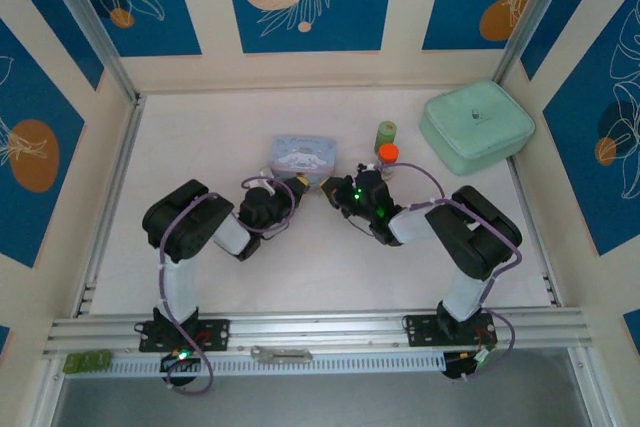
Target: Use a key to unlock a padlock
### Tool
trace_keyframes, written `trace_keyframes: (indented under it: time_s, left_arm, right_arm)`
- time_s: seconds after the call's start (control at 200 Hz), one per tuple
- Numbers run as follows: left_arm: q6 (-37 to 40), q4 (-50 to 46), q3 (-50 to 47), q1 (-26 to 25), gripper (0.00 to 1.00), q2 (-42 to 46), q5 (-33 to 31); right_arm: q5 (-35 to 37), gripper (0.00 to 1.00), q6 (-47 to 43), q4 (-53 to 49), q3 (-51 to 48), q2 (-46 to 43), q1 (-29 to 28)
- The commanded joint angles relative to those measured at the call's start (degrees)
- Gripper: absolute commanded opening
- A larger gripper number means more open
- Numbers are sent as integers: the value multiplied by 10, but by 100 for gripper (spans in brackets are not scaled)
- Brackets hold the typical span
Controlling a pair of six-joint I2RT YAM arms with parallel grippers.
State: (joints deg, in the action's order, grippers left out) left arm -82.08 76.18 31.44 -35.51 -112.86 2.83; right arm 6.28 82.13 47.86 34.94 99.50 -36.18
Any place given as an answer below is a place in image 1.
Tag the light blue cartoon tin box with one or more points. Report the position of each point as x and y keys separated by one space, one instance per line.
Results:
x=300 y=157

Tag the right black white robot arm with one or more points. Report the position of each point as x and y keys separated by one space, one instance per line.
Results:
x=470 y=237

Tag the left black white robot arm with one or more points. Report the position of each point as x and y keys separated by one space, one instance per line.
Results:
x=177 y=287

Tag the orange capped bottle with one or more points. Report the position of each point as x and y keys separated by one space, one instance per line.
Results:
x=388 y=152

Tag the green capped bottle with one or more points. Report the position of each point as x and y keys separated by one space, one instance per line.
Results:
x=386 y=132

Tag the mint green zip pouch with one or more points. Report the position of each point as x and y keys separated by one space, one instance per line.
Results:
x=475 y=117

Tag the black controller box with LED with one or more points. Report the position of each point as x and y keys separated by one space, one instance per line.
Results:
x=465 y=364
x=180 y=361

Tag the green circuit board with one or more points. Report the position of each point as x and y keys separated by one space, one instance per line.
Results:
x=89 y=362

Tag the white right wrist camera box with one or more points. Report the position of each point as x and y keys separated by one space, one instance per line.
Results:
x=367 y=166

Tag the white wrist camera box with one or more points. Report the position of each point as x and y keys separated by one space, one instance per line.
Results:
x=266 y=172
x=367 y=166

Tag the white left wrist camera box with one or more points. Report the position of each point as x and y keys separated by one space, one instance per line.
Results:
x=266 y=172

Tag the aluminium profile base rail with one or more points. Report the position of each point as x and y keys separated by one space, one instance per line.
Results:
x=320 y=329

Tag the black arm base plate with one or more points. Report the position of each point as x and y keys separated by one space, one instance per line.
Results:
x=215 y=334
x=425 y=331

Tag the aluminium frame post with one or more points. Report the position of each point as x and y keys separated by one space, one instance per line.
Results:
x=530 y=22
x=90 y=27

